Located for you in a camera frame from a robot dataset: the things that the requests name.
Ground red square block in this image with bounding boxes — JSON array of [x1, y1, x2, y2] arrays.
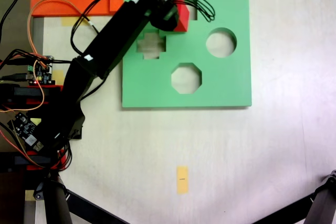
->
[[173, 0, 191, 33]]

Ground green shape sorter board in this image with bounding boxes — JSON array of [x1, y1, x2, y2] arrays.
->
[[121, 0, 253, 110]]

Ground wide yellow tape piece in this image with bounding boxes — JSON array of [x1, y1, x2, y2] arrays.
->
[[61, 16, 88, 27]]

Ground small yellow tape piece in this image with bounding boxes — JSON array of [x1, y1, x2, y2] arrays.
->
[[53, 70, 65, 84]]

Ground circuit board with green terminal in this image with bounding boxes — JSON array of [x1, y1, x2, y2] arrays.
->
[[26, 56, 55, 86]]

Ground red and black clamp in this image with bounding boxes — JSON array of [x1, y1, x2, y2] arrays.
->
[[0, 83, 65, 105], [0, 150, 67, 173]]

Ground yellow tape strip with print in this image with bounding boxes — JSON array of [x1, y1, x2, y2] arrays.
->
[[176, 166, 190, 195]]

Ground black board with silver ports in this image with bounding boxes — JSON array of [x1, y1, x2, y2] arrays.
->
[[7, 112, 45, 153]]

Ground black gripper wire loop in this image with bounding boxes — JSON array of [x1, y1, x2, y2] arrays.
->
[[100, 0, 216, 23]]

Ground black twin wire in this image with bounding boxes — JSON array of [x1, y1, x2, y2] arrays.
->
[[70, 15, 100, 55]]

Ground orange wire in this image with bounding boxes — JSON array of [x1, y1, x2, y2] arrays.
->
[[0, 0, 84, 113]]

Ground thick black cable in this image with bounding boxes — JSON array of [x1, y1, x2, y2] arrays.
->
[[0, 0, 27, 45]]

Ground black usb cable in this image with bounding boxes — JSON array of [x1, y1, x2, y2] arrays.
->
[[0, 48, 73, 67], [0, 72, 35, 81]]

